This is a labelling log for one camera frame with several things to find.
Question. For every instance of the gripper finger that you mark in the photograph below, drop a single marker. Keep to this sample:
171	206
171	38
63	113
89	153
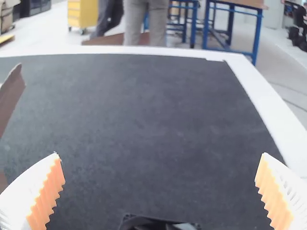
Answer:
283	196
28	191

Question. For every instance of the cardboard box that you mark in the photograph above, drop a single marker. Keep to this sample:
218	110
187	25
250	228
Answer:
12	91

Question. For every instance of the black mat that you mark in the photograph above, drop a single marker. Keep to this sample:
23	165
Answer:
144	119

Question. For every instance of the wooden pallet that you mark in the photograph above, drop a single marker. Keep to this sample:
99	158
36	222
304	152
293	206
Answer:
6	39

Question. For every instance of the black backpack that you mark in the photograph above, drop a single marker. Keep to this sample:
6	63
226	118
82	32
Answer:
298	36

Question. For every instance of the yellow wheeled cart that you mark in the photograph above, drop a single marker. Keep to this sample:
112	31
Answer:
81	14

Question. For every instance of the person's legs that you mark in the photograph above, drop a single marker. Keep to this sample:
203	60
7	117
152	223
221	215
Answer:
105	16
134	24

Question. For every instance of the blue metal frame table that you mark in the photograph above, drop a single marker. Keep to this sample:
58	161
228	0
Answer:
257	40

